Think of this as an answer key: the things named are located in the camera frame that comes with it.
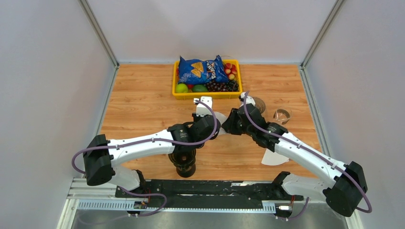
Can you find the clear glass carafe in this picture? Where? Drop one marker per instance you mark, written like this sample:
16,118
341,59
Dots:
282,115

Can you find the red peaches bunch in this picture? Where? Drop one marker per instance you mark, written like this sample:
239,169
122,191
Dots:
230,70

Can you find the dark purple grapes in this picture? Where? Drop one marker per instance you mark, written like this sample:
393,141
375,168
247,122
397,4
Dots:
230,86

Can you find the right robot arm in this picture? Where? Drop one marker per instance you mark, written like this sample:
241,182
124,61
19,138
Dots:
342,186

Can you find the blue chips bag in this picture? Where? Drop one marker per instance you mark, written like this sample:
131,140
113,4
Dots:
195,71

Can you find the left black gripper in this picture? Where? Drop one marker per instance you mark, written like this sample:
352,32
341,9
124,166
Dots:
195,118

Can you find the dark green avocado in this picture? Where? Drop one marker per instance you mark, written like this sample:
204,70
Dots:
199,88

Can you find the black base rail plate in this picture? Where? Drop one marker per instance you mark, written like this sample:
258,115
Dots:
215,194

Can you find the light green apple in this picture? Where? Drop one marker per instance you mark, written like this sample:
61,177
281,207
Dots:
181,88

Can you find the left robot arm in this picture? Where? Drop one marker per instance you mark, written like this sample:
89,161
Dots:
104,158

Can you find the dark coffee dripper on stand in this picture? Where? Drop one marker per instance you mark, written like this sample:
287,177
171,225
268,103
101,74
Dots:
184,163

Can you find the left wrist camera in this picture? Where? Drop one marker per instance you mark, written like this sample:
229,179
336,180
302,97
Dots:
203,106

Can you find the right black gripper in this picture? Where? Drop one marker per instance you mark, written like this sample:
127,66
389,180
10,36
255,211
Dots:
229,125

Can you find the white paper coffee filter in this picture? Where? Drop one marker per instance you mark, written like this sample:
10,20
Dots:
221,118

